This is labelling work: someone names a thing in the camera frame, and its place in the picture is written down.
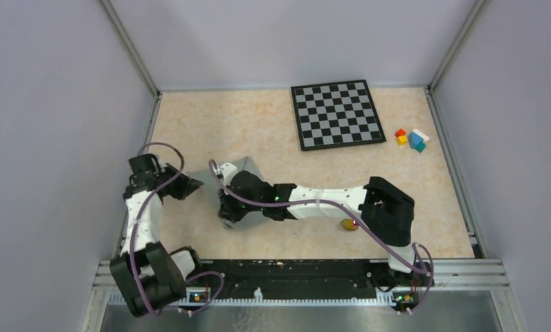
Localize grey cloth napkin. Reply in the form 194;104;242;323
188;156;267;230

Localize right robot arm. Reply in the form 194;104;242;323
211;169;434;286

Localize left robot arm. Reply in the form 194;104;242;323
109;154;204;317

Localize iridescent metal spoon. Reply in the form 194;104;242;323
340;219;359;232

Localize black and grey chessboard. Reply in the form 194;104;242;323
290;80;386;151

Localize yellow wooden block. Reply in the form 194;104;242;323
396;135;408;146

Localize blue wooden block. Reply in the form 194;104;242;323
408;131;424;149

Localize teal wooden block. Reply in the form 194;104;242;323
414;141;426;153

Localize white wooden block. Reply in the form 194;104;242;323
412;129;430;142

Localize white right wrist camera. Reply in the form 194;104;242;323
213;163;239;186

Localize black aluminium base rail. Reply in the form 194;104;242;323
91;259;506;317

